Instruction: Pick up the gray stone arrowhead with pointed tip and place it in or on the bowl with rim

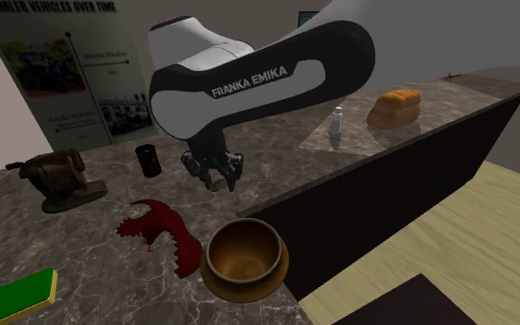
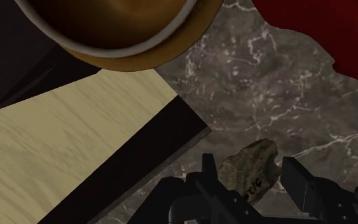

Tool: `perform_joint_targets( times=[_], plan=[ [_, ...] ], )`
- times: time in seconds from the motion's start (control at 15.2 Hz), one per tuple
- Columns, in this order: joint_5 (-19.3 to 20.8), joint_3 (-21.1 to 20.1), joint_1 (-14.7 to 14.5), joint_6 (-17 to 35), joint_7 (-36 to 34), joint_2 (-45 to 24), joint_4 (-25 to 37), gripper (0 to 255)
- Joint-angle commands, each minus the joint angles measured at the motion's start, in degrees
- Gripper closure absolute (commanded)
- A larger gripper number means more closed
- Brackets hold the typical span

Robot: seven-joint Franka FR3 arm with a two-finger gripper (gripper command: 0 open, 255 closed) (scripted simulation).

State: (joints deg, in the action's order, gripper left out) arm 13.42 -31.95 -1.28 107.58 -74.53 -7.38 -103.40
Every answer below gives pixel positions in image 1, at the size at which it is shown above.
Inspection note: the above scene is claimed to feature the wall poster with photos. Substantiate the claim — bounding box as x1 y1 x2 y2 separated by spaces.
0 0 160 152

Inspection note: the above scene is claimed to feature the white salt shaker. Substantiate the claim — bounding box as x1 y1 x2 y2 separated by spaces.
327 106 345 137

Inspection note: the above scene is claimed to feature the dark counter cabinet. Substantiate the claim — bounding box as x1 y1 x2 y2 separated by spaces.
236 87 520 303

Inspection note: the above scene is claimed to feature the black cup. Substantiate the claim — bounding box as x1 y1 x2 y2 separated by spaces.
134 143 163 179

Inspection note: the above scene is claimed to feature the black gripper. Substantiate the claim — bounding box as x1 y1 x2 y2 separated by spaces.
180 129 245 193

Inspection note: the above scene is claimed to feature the orange bread loaf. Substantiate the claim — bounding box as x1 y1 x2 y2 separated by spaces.
366 89 423 132

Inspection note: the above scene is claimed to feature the dark brown metal figure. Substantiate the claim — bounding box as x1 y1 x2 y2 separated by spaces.
5 149 109 214

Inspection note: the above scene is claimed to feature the brown wooden bowl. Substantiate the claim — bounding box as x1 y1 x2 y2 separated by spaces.
200 217 290 304

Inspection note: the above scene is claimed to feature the dark red lobster figure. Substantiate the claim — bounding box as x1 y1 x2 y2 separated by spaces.
115 199 205 280

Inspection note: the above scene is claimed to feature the small blue wall picture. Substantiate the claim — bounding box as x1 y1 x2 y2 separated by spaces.
297 10 321 29

